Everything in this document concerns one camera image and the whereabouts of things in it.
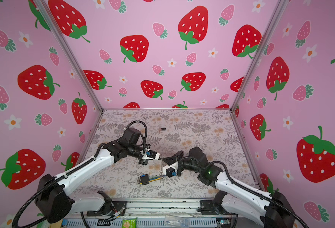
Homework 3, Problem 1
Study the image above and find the clear plastic bag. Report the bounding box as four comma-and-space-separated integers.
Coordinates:
164, 215, 190, 228

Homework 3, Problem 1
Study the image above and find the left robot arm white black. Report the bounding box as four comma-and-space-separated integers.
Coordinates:
12, 124, 160, 228

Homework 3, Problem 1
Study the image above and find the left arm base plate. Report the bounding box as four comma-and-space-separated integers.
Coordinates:
87, 200, 127, 217

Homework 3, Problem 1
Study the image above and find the green snack packet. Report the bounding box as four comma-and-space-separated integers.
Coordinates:
122, 218, 137, 228

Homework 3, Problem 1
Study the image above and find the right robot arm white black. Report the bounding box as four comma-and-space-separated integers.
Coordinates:
162, 147, 308, 228

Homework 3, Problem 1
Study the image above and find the black connector with coloured wires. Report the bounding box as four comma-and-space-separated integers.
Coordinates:
138, 174, 165, 185

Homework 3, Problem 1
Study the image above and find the aluminium rail frame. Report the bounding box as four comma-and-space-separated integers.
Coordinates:
61, 198, 259, 228

